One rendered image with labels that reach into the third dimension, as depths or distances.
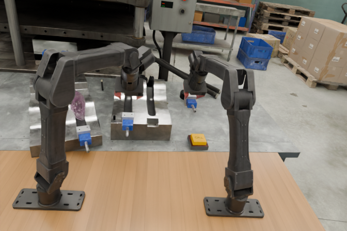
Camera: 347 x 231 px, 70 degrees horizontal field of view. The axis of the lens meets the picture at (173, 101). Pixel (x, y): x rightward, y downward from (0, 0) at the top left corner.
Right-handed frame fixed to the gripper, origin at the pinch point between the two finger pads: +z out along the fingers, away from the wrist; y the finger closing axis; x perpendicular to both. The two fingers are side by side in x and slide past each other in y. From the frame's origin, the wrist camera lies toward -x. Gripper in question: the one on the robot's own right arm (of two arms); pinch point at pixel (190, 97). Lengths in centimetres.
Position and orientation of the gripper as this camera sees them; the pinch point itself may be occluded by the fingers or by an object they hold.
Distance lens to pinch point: 119.1
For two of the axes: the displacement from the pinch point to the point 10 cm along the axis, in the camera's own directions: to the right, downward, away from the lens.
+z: -1.7, 5.5, 8.2
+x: 0.7, 8.4, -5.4
